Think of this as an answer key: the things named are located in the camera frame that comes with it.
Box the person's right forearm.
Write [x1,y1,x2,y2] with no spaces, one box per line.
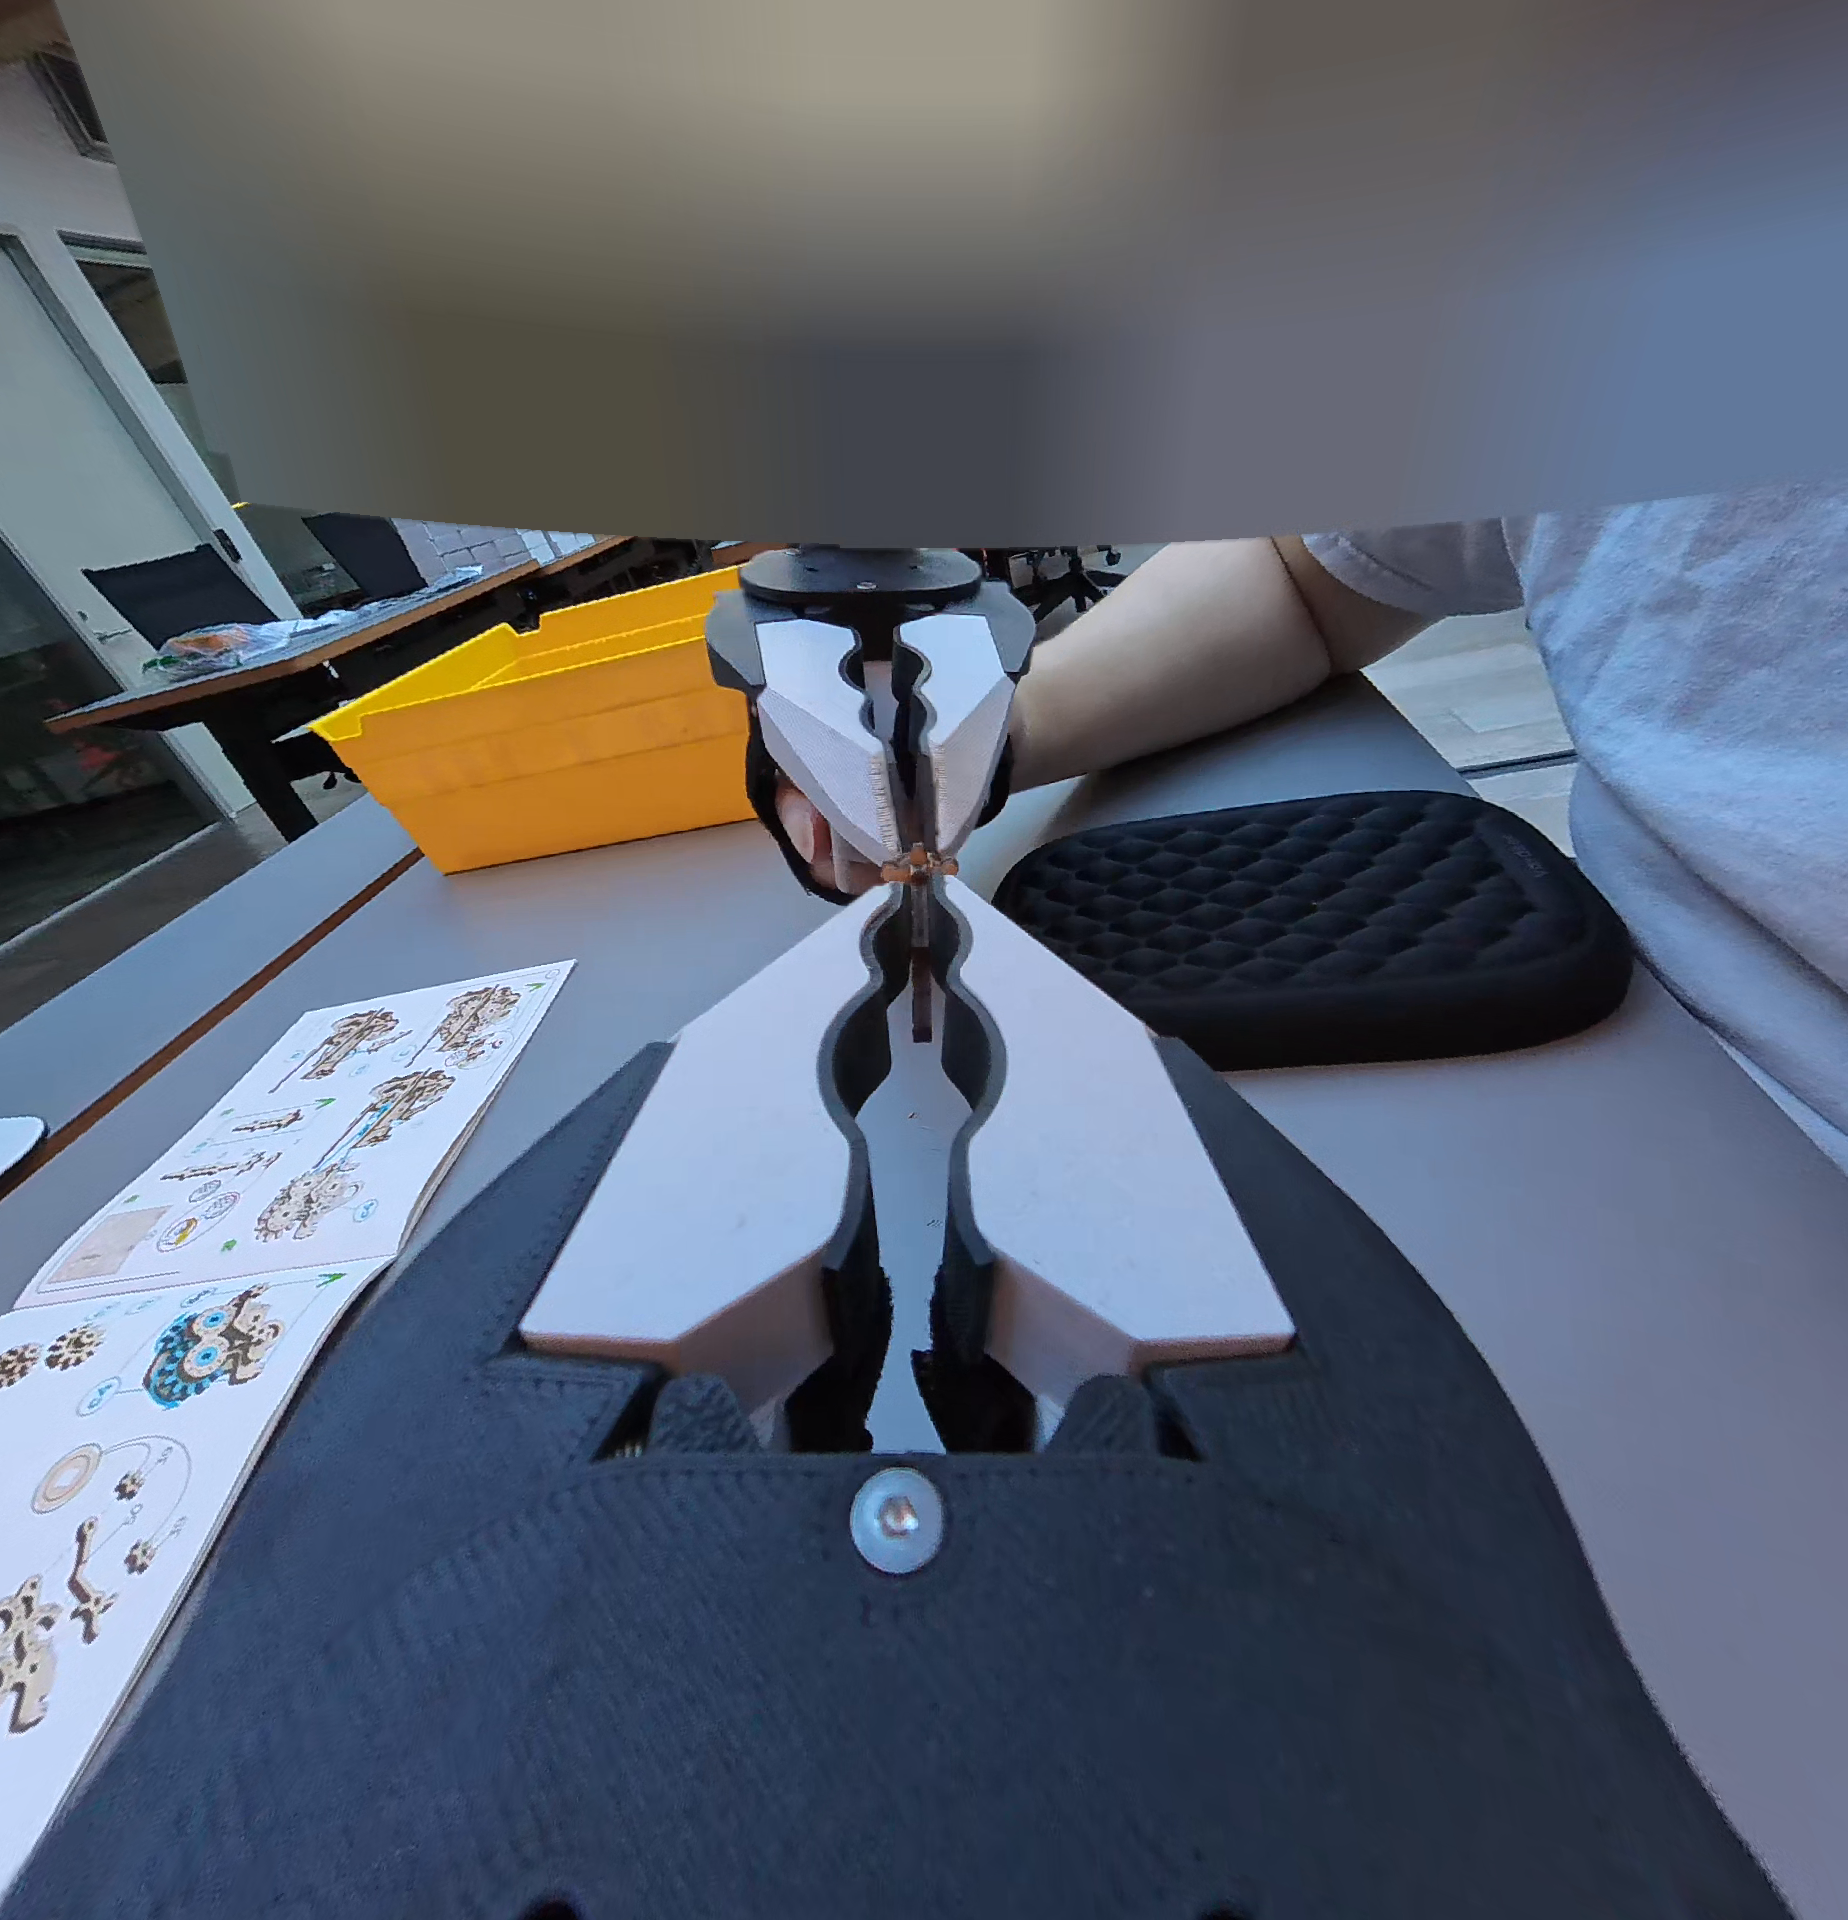
[1006,532,1338,788]

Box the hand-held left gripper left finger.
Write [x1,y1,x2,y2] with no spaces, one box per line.
[519,887,913,1456]

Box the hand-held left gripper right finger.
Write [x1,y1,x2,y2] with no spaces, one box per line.
[924,886,1296,1456]

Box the dark table with wood edge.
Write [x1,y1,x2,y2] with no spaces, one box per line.
[45,538,745,842]

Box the person's white shirt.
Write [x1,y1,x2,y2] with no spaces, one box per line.
[1303,477,1848,1203]

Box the small wooden model part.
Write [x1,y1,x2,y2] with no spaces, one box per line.
[879,842,963,1043]

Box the person's right hand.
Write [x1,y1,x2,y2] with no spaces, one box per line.
[777,786,884,900]

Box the model instruction booklet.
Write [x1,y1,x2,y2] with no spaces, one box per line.
[0,961,578,1908]

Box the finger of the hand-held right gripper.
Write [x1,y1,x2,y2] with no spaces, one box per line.
[750,618,902,887]
[896,615,1023,887]

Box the black quilted wrist rest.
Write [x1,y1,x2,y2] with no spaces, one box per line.
[997,790,1636,1074]

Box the yellow plastic bin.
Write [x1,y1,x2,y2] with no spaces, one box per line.
[312,567,761,876]

